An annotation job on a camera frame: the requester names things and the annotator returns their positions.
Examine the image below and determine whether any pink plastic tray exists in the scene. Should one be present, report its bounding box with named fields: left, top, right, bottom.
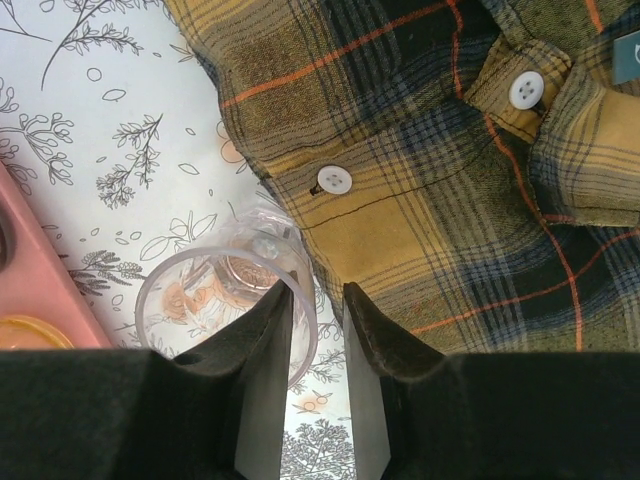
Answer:
left=0, top=162, right=114, bottom=350

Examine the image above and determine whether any orange glass tumbler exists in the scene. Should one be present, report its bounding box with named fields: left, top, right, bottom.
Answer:
left=0, top=313, right=77, bottom=350

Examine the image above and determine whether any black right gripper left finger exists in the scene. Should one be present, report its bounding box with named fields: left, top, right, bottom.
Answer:
left=0, top=272, right=299, bottom=480

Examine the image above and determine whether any yellow black plaid shirt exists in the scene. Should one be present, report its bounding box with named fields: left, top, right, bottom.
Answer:
left=164, top=0, right=640, bottom=355

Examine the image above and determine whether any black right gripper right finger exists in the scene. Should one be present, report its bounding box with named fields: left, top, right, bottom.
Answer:
left=342, top=282, right=640, bottom=480

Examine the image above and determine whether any clear glass tumbler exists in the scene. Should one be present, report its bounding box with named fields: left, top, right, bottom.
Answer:
left=134, top=207, right=319, bottom=389

